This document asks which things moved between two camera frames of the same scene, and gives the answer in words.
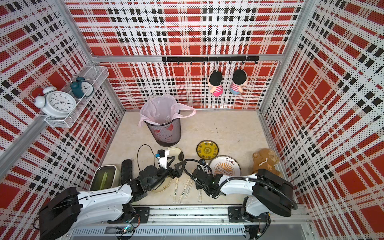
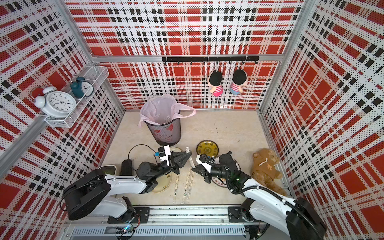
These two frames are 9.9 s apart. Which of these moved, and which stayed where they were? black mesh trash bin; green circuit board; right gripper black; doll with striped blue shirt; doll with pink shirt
Moved: right gripper black
Stayed: black mesh trash bin; green circuit board; doll with pink shirt; doll with striped blue shirt
